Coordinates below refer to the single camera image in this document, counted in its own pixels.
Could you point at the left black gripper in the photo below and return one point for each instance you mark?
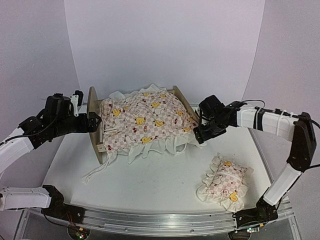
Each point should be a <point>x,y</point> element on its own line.
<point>83,128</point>

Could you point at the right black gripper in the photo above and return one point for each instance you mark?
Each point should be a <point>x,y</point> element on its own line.
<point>200,135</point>

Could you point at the wooden pet bed frame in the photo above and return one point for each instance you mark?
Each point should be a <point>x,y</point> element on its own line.
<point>93,106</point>

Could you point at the duck print ruffled bed cover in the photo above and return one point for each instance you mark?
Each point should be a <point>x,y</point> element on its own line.
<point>137,123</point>

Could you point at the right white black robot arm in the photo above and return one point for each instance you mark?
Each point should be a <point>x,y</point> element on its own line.
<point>296,129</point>

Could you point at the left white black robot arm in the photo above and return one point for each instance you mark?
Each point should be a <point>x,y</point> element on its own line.
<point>59,117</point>

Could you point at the duck print ruffled pillow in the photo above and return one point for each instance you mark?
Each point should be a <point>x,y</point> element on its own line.
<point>226,184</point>

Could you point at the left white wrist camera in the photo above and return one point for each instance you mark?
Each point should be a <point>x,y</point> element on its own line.
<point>76,101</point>

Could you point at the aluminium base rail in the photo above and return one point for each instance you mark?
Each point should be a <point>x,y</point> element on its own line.
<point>91,222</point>

